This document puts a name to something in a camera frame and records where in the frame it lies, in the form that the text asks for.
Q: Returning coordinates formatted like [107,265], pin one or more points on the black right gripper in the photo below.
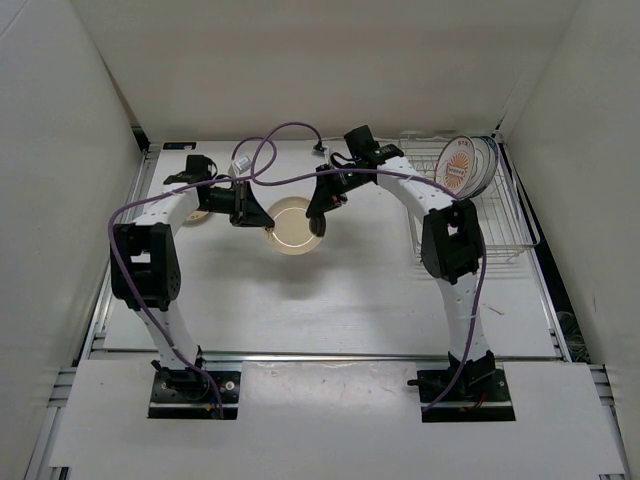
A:
[326,196]

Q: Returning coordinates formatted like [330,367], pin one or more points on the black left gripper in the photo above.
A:
[246,210]

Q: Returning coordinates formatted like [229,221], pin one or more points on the cream bowl with green spot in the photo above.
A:
[291,233]

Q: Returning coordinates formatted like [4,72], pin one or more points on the cream bowl with red stamp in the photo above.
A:
[196,217]

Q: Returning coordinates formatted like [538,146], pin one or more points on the white plate with orange sunburst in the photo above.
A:
[455,164]

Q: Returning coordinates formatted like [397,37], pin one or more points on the white plate with green rings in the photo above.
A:
[475,184]

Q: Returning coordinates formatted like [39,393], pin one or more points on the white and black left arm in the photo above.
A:
[146,275]

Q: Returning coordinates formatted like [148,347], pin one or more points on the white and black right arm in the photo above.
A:
[452,248]

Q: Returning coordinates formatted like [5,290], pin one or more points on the white plate with green band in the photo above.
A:
[493,161]

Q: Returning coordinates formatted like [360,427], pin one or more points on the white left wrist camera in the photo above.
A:
[241,165]

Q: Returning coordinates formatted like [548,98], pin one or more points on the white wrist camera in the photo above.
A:
[241,165]
[320,150]

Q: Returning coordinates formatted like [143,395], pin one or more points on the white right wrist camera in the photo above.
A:
[320,150]

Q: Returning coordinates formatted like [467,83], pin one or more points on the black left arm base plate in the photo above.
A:
[189,395]

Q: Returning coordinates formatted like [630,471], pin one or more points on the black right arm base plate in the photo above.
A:
[489,401]

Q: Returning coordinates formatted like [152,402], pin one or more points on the aluminium table frame rail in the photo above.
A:
[326,343]

